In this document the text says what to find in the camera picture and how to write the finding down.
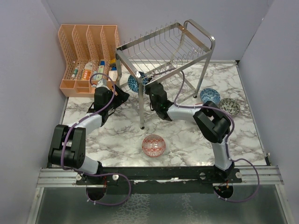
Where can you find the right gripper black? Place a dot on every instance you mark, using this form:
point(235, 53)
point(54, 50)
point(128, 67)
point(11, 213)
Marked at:
point(149, 85)

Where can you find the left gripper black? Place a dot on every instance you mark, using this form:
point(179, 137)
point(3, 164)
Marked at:
point(121, 97)

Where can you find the blue triangle pattern bowl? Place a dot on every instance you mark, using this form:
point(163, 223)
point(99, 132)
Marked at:
point(133, 84)

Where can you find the red diamond pattern bowl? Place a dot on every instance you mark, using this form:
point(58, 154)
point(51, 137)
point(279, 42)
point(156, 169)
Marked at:
point(153, 145)

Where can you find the stainless steel dish rack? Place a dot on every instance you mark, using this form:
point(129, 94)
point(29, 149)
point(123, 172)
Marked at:
point(162, 54)

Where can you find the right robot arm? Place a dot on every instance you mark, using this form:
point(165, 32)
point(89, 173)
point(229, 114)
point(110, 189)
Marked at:
point(213, 123)

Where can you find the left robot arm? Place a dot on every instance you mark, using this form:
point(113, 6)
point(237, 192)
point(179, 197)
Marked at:
point(67, 147)

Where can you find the green white box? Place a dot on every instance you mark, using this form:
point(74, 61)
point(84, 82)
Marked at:
point(101, 66)

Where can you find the white glue tube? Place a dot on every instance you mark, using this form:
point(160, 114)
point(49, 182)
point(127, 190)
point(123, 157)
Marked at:
point(75, 72)

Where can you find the blue floral bowl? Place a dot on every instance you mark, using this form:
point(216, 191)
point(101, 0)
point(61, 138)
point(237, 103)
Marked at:
point(209, 94)

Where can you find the orange plastic file organizer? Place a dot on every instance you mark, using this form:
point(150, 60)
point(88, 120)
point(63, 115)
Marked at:
point(83, 43)

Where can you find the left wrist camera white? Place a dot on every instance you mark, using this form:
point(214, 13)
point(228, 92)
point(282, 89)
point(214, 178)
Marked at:
point(101, 83)

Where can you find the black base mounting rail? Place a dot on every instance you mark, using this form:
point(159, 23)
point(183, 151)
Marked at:
point(142, 180)

